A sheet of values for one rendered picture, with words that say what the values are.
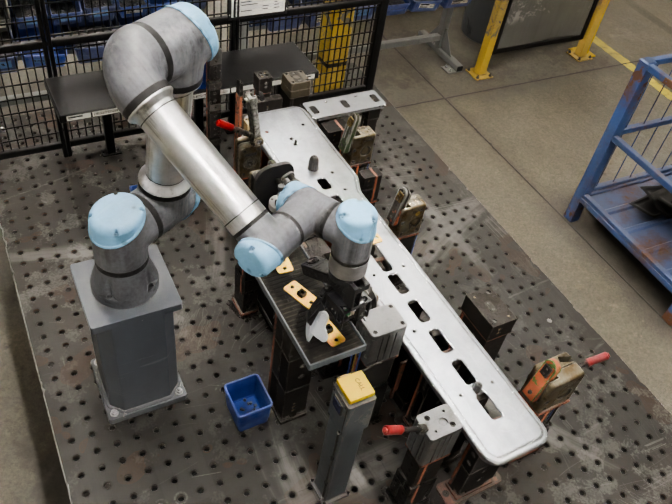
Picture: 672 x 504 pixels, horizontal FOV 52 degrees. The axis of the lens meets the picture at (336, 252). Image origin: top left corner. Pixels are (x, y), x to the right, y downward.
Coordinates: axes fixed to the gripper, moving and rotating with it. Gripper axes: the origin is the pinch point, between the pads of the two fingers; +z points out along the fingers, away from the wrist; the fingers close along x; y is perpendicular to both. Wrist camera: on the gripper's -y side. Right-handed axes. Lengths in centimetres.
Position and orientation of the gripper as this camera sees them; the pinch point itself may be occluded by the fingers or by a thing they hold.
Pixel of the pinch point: (328, 325)
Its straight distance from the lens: 150.4
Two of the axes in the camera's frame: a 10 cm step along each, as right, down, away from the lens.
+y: 5.9, 6.3, -5.1
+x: 8.0, -3.5, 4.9
